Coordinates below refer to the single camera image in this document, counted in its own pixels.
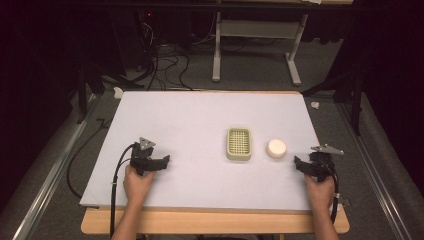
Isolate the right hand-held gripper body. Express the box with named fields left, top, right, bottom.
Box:
left=306, top=143, right=345, bottom=183

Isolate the round white soap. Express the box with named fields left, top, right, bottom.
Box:
left=265, top=138, right=288, bottom=160

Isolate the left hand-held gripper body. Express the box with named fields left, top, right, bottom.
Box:
left=129, top=136, right=162, bottom=177

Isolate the black floor cable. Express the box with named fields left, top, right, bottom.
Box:
left=66, top=117, right=113, bottom=200

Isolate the pale green soap dish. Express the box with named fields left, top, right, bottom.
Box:
left=225, top=126, right=253, bottom=162

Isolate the tangle of black floor cables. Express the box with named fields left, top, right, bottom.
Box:
left=133, top=19, right=218, bottom=92

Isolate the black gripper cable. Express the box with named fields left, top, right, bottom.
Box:
left=109, top=142, right=138, bottom=238
left=318, top=159, right=341, bottom=225

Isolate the dark computer tower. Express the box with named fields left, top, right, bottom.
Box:
left=109, top=9, right=158, bottom=72

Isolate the white metal desk frame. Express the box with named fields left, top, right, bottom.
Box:
left=211, top=11, right=310, bottom=87

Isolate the person's left hand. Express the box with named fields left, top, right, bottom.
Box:
left=122, top=164, right=157, bottom=205

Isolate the aluminium rail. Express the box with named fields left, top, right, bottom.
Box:
left=12, top=94, right=103, bottom=240
left=335, top=102, right=414, bottom=240

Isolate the white foam board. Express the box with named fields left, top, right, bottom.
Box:
left=79, top=90, right=322, bottom=213

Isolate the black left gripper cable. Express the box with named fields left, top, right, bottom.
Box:
left=109, top=142, right=138, bottom=238

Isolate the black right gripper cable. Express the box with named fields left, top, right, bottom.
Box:
left=318, top=159, right=341, bottom=225

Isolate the person's right hand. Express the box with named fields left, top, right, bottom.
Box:
left=304, top=173, right=336, bottom=210

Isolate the wooden table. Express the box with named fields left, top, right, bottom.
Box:
left=80, top=89, right=351, bottom=236

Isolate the black stand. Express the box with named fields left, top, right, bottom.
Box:
left=300, top=71, right=365, bottom=137
left=75, top=61, right=145, bottom=125

